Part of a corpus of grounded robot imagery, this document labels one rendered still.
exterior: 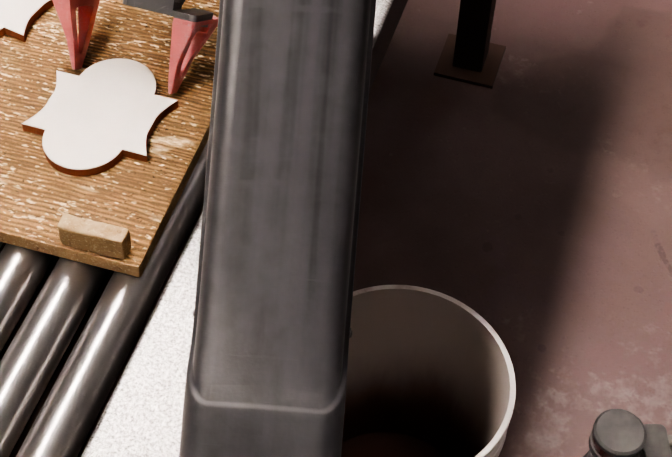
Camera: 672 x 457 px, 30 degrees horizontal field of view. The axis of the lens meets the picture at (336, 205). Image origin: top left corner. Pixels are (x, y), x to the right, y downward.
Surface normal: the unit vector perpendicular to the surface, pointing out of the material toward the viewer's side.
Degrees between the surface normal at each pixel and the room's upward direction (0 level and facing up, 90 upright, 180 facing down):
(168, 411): 0
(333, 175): 39
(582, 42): 0
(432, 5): 0
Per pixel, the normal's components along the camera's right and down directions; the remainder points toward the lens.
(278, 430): 0.07, -0.01
